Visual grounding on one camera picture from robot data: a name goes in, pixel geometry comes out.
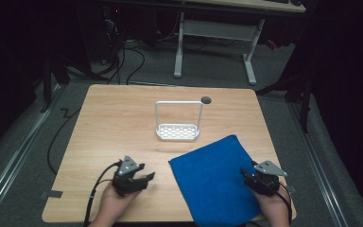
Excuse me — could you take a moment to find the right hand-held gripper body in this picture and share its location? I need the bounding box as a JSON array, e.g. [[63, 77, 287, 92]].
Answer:
[[248, 159, 288, 197]]

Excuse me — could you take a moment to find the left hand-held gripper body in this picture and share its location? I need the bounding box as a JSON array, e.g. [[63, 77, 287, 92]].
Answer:
[[112, 155, 148, 199]]

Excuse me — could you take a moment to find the blue cloth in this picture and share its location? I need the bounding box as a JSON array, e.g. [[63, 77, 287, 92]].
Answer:
[[168, 134, 263, 227]]

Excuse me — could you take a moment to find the person's right hand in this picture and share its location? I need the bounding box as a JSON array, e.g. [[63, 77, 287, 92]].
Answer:
[[252, 188, 293, 227]]

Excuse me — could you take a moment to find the person's left hand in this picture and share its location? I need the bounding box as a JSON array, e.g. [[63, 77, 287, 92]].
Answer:
[[89, 183, 143, 227]]

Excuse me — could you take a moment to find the grey tape piece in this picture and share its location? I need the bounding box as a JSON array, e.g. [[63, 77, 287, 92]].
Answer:
[[40, 189, 64, 200]]

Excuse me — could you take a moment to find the black stand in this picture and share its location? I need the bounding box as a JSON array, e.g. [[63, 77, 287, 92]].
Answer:
[[40, 51, 72, 114], [254, 70, 314, 134]]

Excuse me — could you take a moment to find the small red object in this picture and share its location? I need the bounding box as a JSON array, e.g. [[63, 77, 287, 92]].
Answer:
[[265, 39, 279, 52]]

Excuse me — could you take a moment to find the dark computer tower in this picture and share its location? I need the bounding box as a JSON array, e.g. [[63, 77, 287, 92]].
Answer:
[[86, 4, 126, 64]]

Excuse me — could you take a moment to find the white-framed desk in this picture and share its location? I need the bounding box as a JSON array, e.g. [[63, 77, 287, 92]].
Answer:
[[157, 0, 307, 87]]

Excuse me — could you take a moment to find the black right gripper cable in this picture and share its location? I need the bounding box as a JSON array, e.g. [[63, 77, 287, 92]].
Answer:
[[276, 182, 294, 225]]

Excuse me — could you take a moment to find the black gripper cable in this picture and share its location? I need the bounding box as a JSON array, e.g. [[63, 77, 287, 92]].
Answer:
[[82, 161, 121, 227], [276, 182, 294, 225]]

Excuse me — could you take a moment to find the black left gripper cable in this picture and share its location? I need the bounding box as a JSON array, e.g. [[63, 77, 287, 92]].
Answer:
[[82, 161, 121, 227]]

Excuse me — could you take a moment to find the white wire rack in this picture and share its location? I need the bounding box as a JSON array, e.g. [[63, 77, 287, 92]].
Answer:
[[154, 100, 204, 142]]

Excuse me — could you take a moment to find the metal floor rail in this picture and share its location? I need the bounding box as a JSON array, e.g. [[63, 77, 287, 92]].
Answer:
[[286, 100, 350, 227], [0, 83, 62, 221]]

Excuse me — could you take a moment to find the black floor cable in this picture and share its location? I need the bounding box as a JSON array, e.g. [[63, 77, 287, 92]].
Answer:
[[46, 107, 82, 176]]

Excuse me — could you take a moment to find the bundle of black cables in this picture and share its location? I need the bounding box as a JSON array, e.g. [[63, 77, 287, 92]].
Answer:
[[91, 18, 147, 86]]

